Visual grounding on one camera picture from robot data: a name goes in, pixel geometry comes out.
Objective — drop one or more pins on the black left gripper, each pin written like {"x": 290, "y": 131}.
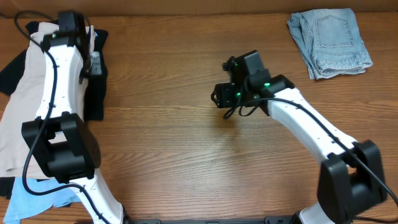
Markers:
{"x": 88, "y": 58}

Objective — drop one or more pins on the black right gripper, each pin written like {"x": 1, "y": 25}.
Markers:
{"x": 222, "y": 96}

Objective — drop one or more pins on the beige khaki shorts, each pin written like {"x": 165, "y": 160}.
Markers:
{"x": 22, "y": 106}

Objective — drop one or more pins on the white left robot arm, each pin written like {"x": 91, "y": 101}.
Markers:
{"x": 59, "y": 139}

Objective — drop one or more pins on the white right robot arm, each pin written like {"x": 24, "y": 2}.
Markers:
{"x": 351, "y": 177}

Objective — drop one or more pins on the black t-shirt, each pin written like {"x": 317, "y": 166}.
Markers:
{"x": 94, "y": 92}

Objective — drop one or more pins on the folded light blue jeans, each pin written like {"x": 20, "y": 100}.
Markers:
{"x": 329, "y": 42}

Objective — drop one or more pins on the light blue t-shirt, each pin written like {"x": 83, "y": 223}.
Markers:
{"x": 24, "y": 205}

